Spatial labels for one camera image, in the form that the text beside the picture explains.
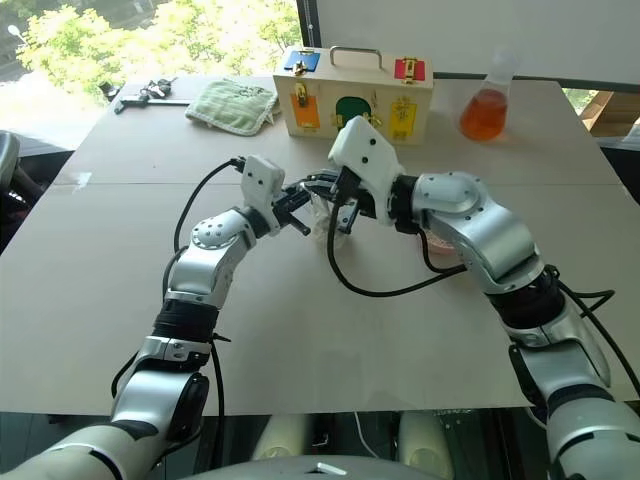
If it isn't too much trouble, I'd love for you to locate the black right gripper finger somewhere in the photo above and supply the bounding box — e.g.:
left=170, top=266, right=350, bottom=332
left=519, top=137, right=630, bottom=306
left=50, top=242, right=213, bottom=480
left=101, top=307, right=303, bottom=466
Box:
left=301, top=171, right=342, bottom=200
left=334, top=201, right=360, bottom=236

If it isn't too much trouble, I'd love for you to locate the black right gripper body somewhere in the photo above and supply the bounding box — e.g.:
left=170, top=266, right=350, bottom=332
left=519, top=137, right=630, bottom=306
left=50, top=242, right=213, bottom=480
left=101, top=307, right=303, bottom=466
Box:
left=329, top=168, right=377, bottom=220

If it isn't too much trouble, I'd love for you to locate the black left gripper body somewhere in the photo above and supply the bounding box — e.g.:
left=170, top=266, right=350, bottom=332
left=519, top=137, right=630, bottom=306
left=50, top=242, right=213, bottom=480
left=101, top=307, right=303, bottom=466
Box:
left=272, top=188, right=307, bottom=229

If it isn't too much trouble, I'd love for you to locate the pink bowl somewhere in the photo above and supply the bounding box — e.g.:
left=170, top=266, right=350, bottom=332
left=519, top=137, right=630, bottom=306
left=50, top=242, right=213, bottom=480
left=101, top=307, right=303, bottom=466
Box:
left=415, top=227, right=460, bottom=260

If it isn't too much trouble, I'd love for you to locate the wooden lock box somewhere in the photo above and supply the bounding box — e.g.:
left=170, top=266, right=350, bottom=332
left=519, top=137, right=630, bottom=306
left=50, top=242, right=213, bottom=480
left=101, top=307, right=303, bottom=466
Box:
left=272, top=45, right=435, bottom=146

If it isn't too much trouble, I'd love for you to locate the green quilted cloth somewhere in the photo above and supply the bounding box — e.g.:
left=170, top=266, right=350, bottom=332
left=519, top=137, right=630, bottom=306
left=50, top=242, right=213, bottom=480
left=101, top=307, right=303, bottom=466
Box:
left=184, top=78, right=280, bottom=137

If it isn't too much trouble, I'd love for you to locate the glass flask with orange liquid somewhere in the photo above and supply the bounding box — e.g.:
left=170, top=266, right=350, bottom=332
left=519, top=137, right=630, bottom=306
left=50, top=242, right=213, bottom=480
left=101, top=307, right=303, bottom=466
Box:
left=458, top=47, right=521, bottom=143

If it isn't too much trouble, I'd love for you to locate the bunch of keys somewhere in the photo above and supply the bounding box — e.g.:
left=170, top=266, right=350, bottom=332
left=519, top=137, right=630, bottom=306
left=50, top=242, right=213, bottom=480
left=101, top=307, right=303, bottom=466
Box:
left=138, top=76, right=179, bottom=99

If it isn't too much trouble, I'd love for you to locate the white board panel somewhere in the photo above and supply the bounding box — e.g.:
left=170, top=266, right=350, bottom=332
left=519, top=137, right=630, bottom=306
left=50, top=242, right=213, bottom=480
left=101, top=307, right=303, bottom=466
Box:
left=296, top=0, right=640, bottom=92

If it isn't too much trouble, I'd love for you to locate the grey robot torso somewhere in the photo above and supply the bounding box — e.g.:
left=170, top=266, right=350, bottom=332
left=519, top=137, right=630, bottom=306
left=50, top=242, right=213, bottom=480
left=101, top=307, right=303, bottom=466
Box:
left=182, top=453, right=464, bottom=480

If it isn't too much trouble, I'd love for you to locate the light wooden crate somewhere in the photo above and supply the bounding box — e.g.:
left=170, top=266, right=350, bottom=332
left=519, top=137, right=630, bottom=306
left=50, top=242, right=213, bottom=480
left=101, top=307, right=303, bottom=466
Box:
left=579, top=89, right=640, bottom=142

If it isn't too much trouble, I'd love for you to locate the dark chair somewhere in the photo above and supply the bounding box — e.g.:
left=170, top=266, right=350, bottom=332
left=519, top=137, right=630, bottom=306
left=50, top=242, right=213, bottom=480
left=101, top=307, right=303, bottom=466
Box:
left=0, top=129, right=47, bottom=254

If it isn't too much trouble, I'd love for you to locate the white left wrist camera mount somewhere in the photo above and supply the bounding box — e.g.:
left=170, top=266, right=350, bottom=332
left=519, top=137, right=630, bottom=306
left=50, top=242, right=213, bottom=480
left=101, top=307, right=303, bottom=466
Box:
left=240, top=155, right=287, bottom=237

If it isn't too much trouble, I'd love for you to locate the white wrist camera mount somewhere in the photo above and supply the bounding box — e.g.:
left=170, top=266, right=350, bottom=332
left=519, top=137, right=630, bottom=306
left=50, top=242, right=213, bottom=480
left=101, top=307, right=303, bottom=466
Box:
left=240, top=155, right=287, bottom=237
left=327, top=116, right=405, bottom=225

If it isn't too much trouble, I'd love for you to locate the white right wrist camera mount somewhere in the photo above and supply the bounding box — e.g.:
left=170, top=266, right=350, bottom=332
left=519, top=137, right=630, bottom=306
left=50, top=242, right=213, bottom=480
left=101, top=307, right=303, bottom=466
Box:
left=327, top=116, right=405, bottom=225

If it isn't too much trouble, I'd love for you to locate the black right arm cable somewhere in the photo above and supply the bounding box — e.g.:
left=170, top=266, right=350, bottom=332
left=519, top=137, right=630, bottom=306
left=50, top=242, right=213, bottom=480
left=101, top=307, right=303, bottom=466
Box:
left=325, top=169, right=469, bottom=297

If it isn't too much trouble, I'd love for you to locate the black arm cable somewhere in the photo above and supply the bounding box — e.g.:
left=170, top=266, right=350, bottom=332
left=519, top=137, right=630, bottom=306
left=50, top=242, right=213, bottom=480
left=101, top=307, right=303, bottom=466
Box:
left=110, top=157, right=250, bottom=454
left=325, top=169, right=469, bottom=297

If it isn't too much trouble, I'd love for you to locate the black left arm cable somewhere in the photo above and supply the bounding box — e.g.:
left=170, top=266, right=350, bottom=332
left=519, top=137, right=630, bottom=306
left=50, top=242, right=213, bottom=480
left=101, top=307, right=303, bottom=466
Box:
left=110, top=157, right=250, bottom=454

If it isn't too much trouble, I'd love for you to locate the thin white cable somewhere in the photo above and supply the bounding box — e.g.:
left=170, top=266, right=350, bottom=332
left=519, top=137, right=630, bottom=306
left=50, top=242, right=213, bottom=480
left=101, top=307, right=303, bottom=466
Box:
left=353, top=410, right=374, bottom=457

